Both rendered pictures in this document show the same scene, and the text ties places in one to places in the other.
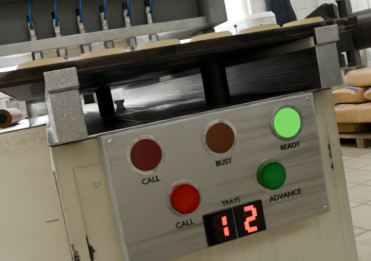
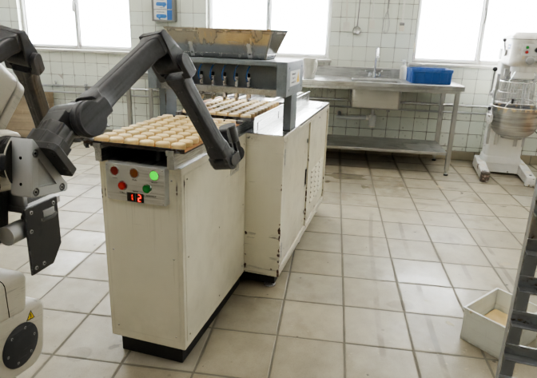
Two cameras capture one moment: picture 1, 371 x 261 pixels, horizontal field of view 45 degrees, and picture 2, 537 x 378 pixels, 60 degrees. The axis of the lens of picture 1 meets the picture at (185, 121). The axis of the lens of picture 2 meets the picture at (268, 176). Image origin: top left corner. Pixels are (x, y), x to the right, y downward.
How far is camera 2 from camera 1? 1.49 m
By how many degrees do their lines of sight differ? 35
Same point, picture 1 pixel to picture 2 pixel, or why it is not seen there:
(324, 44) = (170, 156)
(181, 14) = (270, 83)
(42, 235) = not seen: hidden behind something
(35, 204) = not seen: hidden behind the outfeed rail
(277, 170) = (146, 188)
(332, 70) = (171, 165)
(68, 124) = (97, 157)
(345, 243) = (178, 220)
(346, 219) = (179, 212)
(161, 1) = (260, 74)
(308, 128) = (161, 180)
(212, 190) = (130, 186)
